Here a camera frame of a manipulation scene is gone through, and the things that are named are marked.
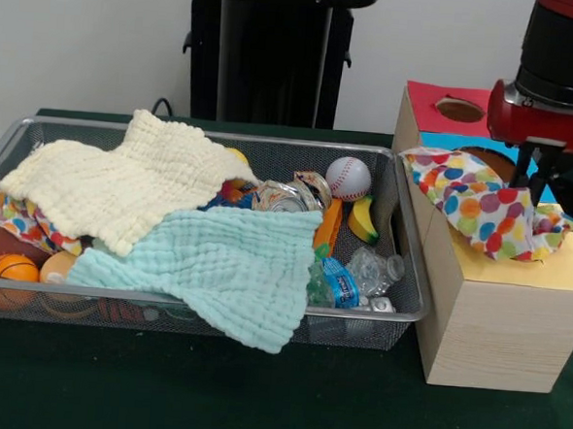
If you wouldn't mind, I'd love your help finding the crushed silver can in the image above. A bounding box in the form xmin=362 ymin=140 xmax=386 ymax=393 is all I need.
xmin=252 ymin=179 xmax=319 ymax=216

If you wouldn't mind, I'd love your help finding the orange toy carrot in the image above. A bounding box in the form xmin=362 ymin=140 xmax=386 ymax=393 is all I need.
xmin=311 ymin=196 xmax=345 ymax=257

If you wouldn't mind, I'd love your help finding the crushed bottle with blue label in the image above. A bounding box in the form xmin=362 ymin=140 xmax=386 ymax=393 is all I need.
xmin=307 ymin=253 xmax=365 ymax=311

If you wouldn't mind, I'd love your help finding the cream waffle cloth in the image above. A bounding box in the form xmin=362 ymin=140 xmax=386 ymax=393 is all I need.
xmin=0 ymin=101 xmax=264 ymax=266

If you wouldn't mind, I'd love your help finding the yellow foam banana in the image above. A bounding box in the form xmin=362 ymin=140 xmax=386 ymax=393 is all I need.
xmin=345 ymin=194 xmax=382 ymax=245

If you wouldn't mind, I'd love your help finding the white baseball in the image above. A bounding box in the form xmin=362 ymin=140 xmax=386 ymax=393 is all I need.
xmin=323 ymin=154 xmax=374 ymax=204

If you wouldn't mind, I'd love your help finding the small orange basketball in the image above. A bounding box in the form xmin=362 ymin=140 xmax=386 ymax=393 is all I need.
xmin=0 ymin=252 xmax=42 ymax=313

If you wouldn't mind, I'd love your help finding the shallow wire mesh bin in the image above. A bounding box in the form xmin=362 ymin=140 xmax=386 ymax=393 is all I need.
xmin=0 ymin=113 xmax=442 ymax=353

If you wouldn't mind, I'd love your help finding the wooden box with three holes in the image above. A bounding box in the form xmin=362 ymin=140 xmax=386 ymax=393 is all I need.
xmin=377 ymin=80 xmax=573 ymax=396

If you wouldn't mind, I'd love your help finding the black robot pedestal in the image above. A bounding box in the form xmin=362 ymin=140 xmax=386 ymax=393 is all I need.
xmin=168 ymin=0 xmax=382 ymax=132

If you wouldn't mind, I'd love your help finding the mint waffle cloth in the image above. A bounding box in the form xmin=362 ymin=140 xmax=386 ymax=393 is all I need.
xmin=62 ymin=195 xmax=325 ymax=357

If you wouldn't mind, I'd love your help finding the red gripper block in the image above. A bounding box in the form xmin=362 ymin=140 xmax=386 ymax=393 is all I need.
xmin=481 ymin=78 xmax=573 ymax=210

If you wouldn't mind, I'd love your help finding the colourful dotted cloth bag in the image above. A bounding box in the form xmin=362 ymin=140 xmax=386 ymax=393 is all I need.
xmin=0 ymin=191 xmax=87 ymax=256
xmin=514 ymin=202 xmax=573 ymax=266
xmin=393 ymin=144 xmax=539 ymax=264

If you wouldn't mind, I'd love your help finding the small brown football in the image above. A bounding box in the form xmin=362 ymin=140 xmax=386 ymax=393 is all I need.
xmin=0 ymin=225 xmax=53 ymax=269

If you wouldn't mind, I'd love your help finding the black cable loop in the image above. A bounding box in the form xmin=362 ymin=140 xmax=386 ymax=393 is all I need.
xmin=149 ymin=96 xmax=176 ymax=119

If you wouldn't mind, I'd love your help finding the crushed printed can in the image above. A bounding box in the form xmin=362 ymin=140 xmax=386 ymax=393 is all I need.
xmin=290 ymin=169 xmax=335 ymax=212

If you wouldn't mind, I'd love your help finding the peach foam ball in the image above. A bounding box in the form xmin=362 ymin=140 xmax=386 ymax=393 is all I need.
xmin=36 ymin=247 xmax=86 ymax=305

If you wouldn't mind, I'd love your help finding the clear crushed bottle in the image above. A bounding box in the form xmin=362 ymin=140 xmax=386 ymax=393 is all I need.
xmin=343 ymin=246 xmax=408 ymax=301

